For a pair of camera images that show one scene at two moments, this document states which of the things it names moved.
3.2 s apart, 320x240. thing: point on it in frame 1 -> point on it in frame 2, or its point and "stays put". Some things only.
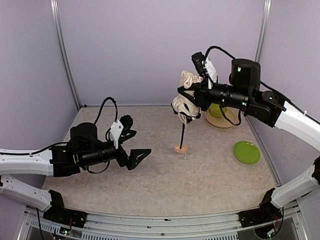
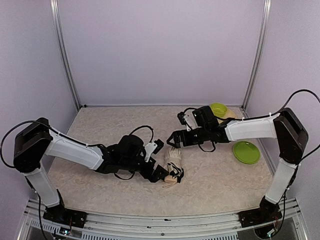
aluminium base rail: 108,226 stays put
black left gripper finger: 136,156 -> 159,174
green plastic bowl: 215,110 stays put
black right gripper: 200,92 -> 181,138
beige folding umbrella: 186,111 -> 172,164
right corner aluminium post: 263,30 stays put
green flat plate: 246,152 stays put
